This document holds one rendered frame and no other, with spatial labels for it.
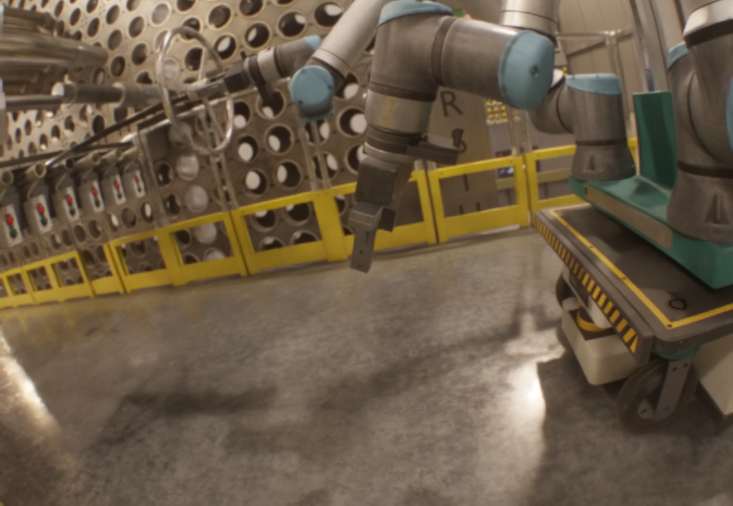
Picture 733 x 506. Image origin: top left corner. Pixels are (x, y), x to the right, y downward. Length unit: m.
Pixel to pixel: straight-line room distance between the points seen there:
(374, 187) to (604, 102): 0.67
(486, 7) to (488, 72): 0.66
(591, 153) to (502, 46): 0.61
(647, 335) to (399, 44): 0.49
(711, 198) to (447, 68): 0.40
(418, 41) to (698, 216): 0.45
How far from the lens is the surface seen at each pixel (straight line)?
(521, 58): 0.38
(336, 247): 1.92
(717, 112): 0.42
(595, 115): 0.95
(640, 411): 0.77
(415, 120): 0.44
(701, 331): 0.56
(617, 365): 0.83
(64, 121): 4.29
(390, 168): 0.44
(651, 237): 0.70
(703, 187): 0.57
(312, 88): 0.73
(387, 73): 0.44
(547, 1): 0.54
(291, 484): 0.81
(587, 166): 0.96
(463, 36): 0.41
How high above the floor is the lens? 0.62
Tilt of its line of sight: 15 degrees down
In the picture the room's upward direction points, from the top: 12 degrees counter-clockwise
